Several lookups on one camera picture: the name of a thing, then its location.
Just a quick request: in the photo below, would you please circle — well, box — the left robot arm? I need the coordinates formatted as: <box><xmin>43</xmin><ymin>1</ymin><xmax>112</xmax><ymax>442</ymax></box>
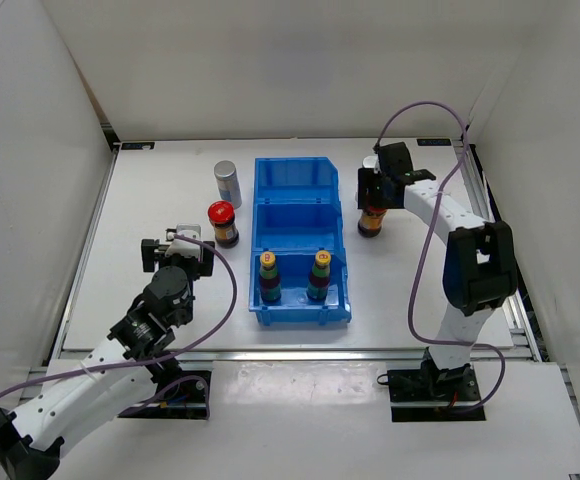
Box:
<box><xmin>0</xmin><ymin>232</ymin><xmax>222</xmax><ymax>479</ymax></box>

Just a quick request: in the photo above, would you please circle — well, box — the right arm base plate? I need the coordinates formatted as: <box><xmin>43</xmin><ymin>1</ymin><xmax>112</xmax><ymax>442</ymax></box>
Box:
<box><xmin>376</xmin><ymin>369</ymin><xmax>486</xmax><ymax>423</ymax></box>

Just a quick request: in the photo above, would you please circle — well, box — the red-lid sauce jar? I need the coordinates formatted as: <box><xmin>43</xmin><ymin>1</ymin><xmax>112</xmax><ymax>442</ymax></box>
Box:
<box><xmin>207</xmin><ymin>200</ymin><xmax>239</xmax><ymax>248</ymax></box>
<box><xmin>357</xmin><ymin>202</ymin><xmax>387</xmax><ymax>238</ymax></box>

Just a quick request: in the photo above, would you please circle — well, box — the left side aluminium rail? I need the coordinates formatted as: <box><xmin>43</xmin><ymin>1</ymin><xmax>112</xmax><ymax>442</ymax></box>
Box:
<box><xmin>28</xmin><ymin>143</ymin><xmax>119</xmax><ymax>380</ymax></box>

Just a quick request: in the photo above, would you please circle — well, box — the blue bin near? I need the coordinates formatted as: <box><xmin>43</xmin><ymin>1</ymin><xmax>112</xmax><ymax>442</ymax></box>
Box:
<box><xmin>249</xmin><ymin>251</ymin><xmax>352</xmax><ymax>326</ymax></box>

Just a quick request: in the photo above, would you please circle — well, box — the black corner label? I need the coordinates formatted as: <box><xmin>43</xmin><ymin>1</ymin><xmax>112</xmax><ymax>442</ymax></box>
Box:
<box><xmin>121</xmin><ymin>142</ymin><xmax>155</xmax><ymax>151</ymax></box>
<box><xmin>417</xmin><ymin>138</ymin><xmax>452</xmax><ymax>147</ymax></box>

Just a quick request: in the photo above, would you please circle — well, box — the aluminium table edge rail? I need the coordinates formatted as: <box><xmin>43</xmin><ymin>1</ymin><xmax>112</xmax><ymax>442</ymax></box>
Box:
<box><xmin>55</xmin><ymin>346</ymin><xmax>532</xmax><ymax>362</ymax></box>

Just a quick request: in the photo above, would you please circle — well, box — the blue bin far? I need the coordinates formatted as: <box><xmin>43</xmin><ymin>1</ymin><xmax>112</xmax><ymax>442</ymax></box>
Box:
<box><xmin>254</xmin><ymin>157</ymin><xmax>340</xmax><ymax>204</ymax></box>

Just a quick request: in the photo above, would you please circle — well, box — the yellow-cap sauce bottle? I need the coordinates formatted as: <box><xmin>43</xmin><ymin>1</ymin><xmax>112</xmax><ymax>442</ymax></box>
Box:
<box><xmin>259</xmin><ymin>251</ymin><xmax>281</xmax><ymax>303</ymax></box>
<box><xmin>306</xmin><ymin>250</ymin><xmax>332</xmax><ymax>301</ymax></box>

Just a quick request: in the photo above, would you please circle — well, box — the blue bin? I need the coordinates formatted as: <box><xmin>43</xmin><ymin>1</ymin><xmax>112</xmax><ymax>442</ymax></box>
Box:
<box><xmin>251</xmin><ymin>203</ymin><xmax>345</xmax><ymax>256</ymax></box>
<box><xmin>249</xmin><ymin>251</ymin><xmax>352</xmax><ymax>326</ymax></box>
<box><xmin>254</xmin><ymin>157</ymin><xmax>340</xmax><ymax>204</ymax></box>

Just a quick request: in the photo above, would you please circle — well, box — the left black corner label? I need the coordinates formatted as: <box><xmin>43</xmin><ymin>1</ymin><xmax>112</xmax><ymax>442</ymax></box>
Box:
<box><xmin>121</xmin><ymin>142</ymin><xmax>155</xmax><ymax>151</ymax></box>

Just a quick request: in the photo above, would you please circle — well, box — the silver-capped spice shaker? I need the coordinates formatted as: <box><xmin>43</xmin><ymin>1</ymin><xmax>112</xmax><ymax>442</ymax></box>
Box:
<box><xmin>360</xmin><ymin>155</ymin><xmax>378</xmax><ymax>182</ymax></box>
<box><xmin>214</xmin><ymin>160</ymin><xmax>242</xmax><ymax>209</ymax></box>

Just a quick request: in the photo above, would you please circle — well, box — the left silver-capped spice shaker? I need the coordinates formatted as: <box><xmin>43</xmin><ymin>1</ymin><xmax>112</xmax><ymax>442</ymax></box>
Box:
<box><xmin>214</xmin><ymin>160</ymin><xmax>242</xmax><ymax>209</ymax></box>

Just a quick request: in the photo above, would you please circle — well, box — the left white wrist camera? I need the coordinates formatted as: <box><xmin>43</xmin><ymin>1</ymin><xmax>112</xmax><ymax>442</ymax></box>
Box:
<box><xmin>165</xmin><ymin>223</ymin><xmax>202</xmax><ymax>260</ymax></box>

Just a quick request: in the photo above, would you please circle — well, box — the right side aluminium rail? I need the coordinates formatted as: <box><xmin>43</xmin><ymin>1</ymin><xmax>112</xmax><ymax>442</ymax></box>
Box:
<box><xmin>461</xmin><ymin>144</ymin><xmax>580</xmax><ymax>479</ymax></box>

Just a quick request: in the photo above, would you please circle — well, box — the blue bin middle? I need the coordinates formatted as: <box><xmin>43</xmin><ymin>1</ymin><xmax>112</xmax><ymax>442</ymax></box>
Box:
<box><xmin>251</xmin><ymin>203</ymin><xmax>345</xmax><ymax>256</ymax></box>

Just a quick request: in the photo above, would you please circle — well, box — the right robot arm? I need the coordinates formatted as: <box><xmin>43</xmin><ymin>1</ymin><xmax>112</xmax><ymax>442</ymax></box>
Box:
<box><xmin>357</xmin><ymin>142</ymin><xmax>518</xmax><ymax>400</ymax></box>

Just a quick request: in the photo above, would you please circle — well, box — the right silver-capped spice shaker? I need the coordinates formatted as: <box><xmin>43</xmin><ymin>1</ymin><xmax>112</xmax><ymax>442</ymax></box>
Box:
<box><xmin>360</xmin><ymin>155</ymin><xmax>378</xmax><ymax>182</ymax></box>

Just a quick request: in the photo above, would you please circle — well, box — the right black corner label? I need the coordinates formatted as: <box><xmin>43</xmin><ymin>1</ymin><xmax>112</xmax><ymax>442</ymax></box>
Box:
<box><xmin>417</xmin><ymin>138</ymin><xmax>452</xmax><ymax>147</ymax></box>

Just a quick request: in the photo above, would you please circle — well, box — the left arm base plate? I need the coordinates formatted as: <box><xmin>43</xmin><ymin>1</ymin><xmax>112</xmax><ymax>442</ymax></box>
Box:
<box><xmin>118</xmin><ymin>370</ymin><xmax>212</xmax><ymax>420</ymax></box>

